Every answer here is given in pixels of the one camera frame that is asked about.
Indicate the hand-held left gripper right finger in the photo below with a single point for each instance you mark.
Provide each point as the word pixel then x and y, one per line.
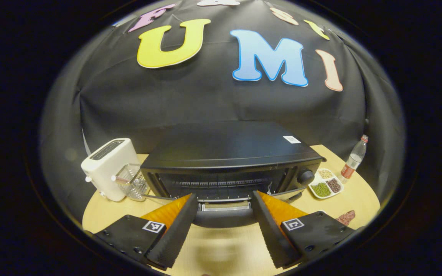
pixel 269 234

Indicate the brown meat strip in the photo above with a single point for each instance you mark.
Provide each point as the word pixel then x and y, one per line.
pixel 345 217

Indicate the white divided bean dish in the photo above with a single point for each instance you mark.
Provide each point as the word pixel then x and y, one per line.
pixel 325 184

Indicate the black backdrop cloth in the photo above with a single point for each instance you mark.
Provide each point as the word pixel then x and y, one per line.
pixel 213 99

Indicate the black electric oven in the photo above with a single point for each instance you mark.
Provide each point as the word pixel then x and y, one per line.
pixel 228 149

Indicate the clear bottle with red label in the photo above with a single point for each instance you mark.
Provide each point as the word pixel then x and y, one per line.
pixel 353 161

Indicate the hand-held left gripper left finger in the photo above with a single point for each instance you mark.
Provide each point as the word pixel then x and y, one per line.
pixel 177 234

